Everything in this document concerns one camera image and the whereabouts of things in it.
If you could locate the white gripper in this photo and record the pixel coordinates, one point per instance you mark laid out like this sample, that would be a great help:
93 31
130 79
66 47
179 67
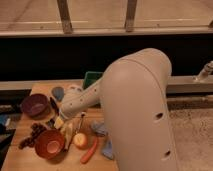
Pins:
68 110

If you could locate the yellow banana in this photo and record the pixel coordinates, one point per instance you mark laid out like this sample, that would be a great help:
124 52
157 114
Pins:
67 132

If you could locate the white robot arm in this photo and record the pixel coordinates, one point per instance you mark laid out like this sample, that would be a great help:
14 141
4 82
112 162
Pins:
132 94

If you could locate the red-orange bowl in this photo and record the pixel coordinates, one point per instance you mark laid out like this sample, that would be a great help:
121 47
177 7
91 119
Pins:
49 144

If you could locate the dark purple bowl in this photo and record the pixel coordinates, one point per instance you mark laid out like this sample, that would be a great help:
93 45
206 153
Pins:
34 105

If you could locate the small dark clip object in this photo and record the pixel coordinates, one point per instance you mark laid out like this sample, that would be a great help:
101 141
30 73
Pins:
51 123

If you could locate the black marker pen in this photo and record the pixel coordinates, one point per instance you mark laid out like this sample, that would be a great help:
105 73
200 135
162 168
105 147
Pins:
54 106

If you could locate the bunch of dark grapes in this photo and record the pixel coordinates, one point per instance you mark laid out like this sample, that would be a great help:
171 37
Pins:
37 129

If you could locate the red-yellow apple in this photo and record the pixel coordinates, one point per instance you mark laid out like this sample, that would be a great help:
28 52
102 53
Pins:
80 140

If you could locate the grey-blue cloth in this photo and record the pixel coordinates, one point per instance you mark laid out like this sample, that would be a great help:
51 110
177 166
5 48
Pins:
99 128

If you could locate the orange carrot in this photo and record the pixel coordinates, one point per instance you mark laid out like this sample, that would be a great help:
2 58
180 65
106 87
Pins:
87 156

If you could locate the green plastic tray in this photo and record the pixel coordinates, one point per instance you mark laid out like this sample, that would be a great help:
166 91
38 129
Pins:
90 78

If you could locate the blue sponge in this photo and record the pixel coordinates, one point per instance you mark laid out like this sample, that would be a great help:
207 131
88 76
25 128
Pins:
107 150

